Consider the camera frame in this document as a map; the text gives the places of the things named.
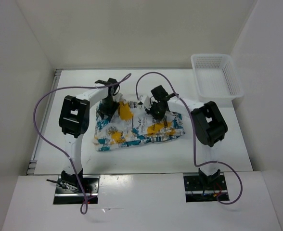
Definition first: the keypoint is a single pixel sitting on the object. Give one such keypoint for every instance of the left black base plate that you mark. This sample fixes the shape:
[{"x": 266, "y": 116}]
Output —
[{"x": 71, "y": 195}]

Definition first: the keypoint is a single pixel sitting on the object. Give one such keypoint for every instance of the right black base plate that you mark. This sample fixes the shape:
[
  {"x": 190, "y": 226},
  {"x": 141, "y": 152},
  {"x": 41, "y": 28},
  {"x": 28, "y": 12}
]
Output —
[{"x": 195, "y": 191}]

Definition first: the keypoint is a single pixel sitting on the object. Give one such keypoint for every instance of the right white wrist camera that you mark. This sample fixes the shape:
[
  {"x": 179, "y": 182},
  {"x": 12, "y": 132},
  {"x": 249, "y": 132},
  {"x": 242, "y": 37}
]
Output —
[{"x": 145, "y": 102}]

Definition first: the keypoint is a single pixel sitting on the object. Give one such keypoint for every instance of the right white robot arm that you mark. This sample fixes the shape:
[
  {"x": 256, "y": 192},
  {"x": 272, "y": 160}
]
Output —
[{"x": 208, "y": 124}]

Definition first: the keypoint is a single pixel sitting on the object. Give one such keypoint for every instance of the aluminium table edge rail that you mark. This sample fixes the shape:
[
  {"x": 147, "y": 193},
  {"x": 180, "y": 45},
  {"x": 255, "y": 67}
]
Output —
[{"x": 36, "y": 151}]

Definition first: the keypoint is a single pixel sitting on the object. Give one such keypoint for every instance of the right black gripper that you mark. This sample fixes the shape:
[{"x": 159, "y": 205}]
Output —
[{"x": 159, "y": 117}]

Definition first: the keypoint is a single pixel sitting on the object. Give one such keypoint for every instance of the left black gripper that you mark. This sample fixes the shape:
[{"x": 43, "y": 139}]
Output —
[{"x": 109, "y": 112}]

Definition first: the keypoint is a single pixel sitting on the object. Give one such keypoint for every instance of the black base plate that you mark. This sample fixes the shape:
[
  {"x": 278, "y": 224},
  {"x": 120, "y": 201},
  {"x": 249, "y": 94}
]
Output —
[
  {"x": 195, "y": 191},
  {"x": 71, "y": 195}
]

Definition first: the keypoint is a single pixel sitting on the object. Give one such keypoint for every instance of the colourful printed shorts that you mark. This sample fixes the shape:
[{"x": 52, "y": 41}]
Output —
[{"x": 131, "y": 126}]

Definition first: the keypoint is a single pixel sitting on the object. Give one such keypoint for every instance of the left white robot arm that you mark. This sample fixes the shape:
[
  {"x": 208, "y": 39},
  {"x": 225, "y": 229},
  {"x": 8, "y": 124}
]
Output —
[{"x": 75, "y": 119}]

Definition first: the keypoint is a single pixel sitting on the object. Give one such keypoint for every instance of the white plastic mesh basket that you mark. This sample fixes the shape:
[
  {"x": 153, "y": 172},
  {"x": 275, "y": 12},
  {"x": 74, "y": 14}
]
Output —
[{"x": 216, "y": 77}]

